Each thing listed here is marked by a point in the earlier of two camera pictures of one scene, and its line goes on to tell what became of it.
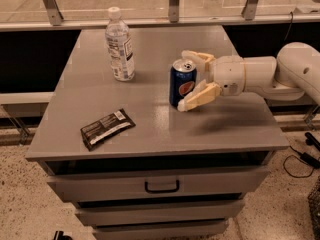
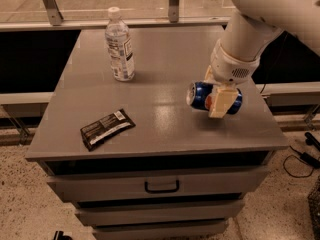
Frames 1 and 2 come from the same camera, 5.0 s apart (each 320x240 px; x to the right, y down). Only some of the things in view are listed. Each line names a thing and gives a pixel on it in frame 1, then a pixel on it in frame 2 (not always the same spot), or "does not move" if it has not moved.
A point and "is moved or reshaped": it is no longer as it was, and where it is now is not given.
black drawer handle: (170, 190) does not move
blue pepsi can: (182, 80) is moved or reshaped
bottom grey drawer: (197, 230) does not move
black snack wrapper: (106, 128) does not move
